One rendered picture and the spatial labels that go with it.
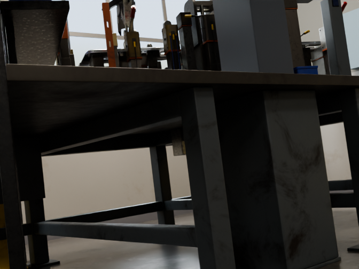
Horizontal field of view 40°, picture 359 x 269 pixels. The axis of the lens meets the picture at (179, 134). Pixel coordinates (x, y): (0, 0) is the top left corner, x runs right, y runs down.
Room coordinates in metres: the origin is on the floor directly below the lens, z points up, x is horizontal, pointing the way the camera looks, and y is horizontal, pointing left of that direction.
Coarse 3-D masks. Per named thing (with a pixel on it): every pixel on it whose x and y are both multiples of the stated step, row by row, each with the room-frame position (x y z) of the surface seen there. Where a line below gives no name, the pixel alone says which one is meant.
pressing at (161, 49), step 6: (306, 42) 2.56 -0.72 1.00; (312, 42) 2.57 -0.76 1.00; (318, 42) 2.58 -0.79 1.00; (144, 48) 2.27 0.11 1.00; (150, 48) 2.28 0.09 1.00; (156, 48) 2.28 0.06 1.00; (162, 48) 2.29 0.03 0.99; (312, 48) 2.73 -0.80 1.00; (84, 54) 2.22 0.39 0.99; (90, 54) 2.26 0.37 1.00; (96, 54) 2.28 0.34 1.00; (102, 54) 2.29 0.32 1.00; (120, 54) 2.33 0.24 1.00; (162, 54) 2.44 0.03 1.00; (84, 60) 2.36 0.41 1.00
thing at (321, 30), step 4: (320, 28) 2.54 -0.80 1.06; (320, 32) 2.54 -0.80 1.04; (320, 36) 2.55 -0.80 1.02; (324, 36) 2.51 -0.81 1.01; (324, 40) 2.52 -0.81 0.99; (324, 44) 2.52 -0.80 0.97; (324, 48) 2.53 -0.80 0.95; (324, 52) 2.54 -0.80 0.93; (328, 60) 2.52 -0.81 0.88; (328, 64) 2.53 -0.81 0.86; (328, 68) 2.53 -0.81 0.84; (328, 72) 2.53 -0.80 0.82
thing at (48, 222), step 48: (192, 96) 1.47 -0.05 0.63; (336, 96) 2.06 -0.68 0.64; (48, 144) 2.35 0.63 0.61; (96, 144) 2.88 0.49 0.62; (144, 144) 3.08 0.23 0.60; (192, 144) 1.50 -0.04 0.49; (0, 192) 2.24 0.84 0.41; (192, 192) 1.52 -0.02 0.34; (144, 240) 1.78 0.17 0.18; (192, 240) 1.56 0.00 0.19
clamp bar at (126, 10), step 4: (124, 0) 2.18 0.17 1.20; (128, 0) 2.16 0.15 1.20; (124, 4) 2.18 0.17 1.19; (128, 4) 2.18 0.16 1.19; (124, 8) 2.18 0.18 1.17; (128, 8) 2.19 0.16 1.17; (124, 12) 2.18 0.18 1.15; (128, 12) 2.19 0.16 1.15; (124, 16) 2.19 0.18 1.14; (128, 16) 2.19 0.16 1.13; (124, 20) 2.20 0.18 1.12; (128, 20) 2.19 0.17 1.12; (128, 24) 2.19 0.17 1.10; (132, 28) 2.20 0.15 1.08
